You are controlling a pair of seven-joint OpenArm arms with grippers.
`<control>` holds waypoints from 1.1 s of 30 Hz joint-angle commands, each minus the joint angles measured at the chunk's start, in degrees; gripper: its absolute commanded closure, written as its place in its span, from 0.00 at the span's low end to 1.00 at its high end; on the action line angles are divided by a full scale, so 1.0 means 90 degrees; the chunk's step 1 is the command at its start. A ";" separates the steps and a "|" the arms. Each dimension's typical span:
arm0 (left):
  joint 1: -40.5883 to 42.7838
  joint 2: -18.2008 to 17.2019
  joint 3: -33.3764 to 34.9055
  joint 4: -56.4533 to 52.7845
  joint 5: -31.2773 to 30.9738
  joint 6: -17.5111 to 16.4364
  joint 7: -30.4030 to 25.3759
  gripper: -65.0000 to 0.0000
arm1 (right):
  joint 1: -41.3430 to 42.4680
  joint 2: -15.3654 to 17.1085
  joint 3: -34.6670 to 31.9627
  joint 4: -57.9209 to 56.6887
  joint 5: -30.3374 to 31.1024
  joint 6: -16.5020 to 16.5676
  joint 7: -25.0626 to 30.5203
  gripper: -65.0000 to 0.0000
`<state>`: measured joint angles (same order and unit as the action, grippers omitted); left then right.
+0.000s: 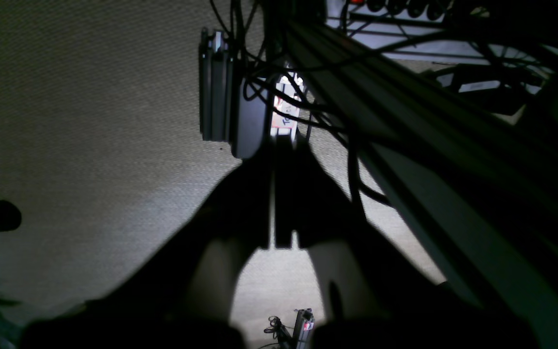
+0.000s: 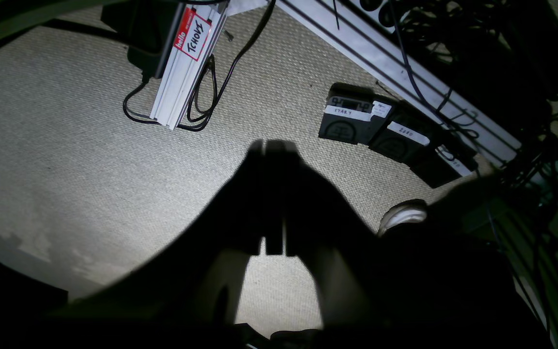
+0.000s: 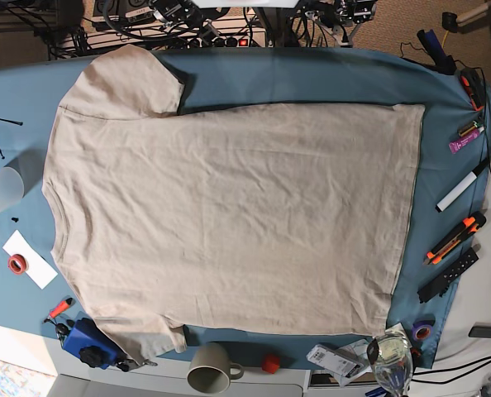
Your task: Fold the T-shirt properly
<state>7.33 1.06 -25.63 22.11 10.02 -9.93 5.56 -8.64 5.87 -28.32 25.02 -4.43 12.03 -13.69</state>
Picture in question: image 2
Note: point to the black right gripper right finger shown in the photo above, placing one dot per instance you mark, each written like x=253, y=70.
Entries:
x=364, y=283

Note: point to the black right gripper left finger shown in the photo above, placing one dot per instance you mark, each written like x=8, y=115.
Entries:
x=195, y=280

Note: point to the black foot pedal labelled zero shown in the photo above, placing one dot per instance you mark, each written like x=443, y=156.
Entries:
x=402, y=135

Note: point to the black foot pedal labelled start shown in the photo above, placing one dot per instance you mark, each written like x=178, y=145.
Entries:
x=353, y=114

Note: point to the aluminium profile with name sticker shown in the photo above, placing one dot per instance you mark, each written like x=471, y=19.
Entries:
x=193, y=34

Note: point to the long aluminium rail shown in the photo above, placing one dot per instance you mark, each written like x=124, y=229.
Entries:
x=358, y=34

